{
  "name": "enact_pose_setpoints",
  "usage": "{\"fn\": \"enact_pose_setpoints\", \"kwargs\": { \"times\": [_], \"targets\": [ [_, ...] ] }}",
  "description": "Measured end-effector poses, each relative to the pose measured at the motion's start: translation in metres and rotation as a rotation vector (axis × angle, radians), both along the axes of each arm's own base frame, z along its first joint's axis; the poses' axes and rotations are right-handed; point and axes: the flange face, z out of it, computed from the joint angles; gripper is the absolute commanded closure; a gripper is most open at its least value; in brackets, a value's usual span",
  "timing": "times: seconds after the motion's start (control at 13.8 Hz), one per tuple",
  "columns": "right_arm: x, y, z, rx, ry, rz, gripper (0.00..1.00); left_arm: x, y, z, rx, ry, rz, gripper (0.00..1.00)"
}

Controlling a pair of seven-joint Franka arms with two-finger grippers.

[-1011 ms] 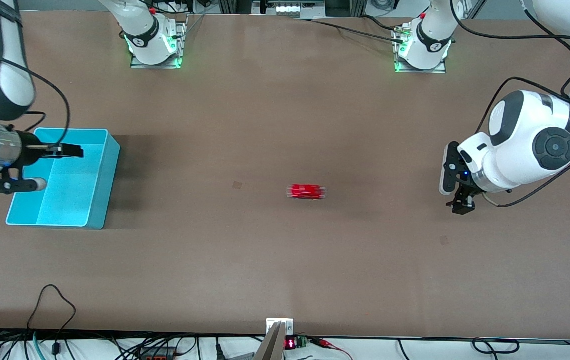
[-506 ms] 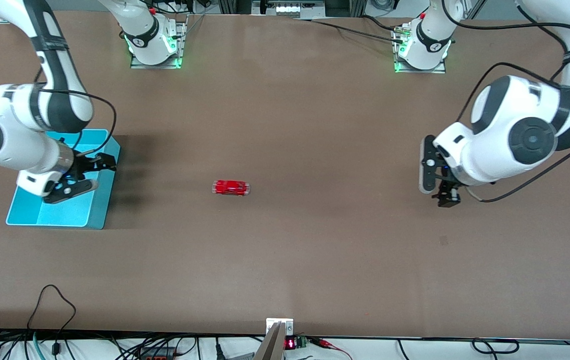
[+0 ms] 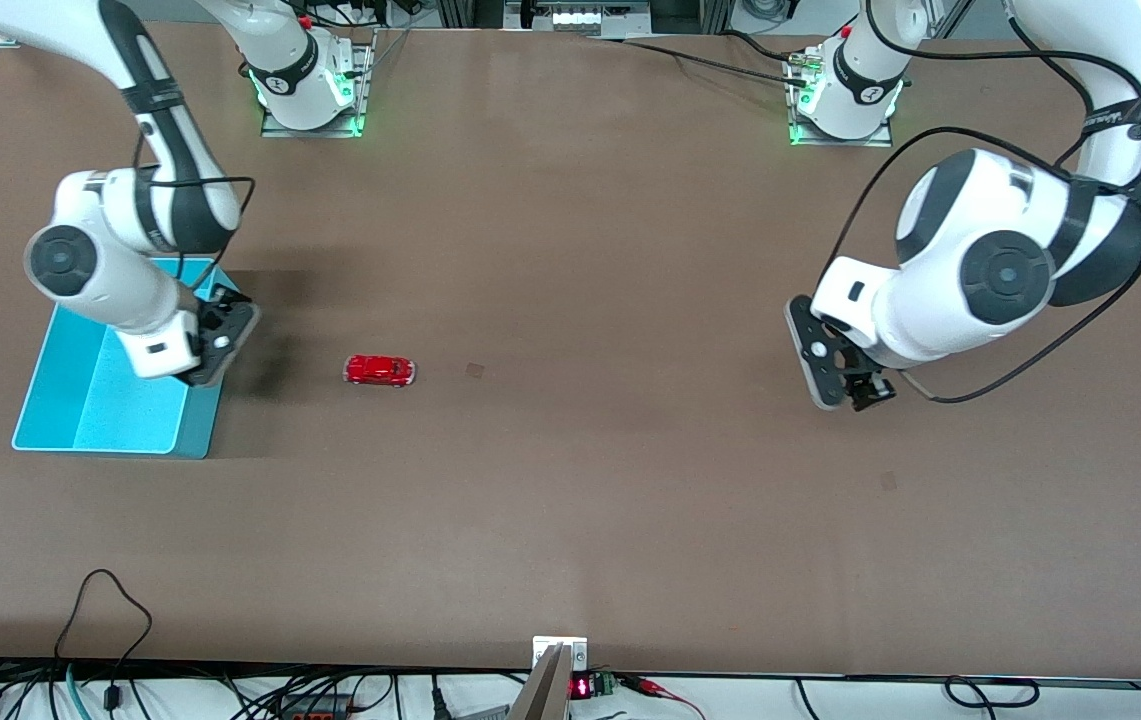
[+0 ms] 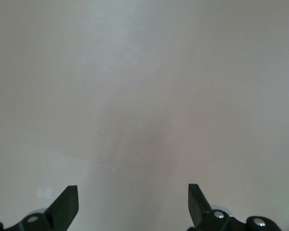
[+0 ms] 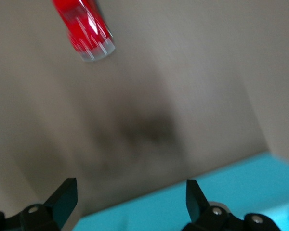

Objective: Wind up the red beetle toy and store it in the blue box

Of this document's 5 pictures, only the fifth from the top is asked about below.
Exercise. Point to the blue plastic box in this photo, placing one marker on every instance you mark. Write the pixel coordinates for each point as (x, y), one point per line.
(243, 187)

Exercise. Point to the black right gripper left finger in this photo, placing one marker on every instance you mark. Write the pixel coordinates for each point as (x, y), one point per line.
(60, 204)

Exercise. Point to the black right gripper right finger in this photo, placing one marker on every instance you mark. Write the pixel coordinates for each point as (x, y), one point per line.
(197, 204)

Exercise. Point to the red beetle toy car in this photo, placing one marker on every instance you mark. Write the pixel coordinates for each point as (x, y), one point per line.
(84, 26)

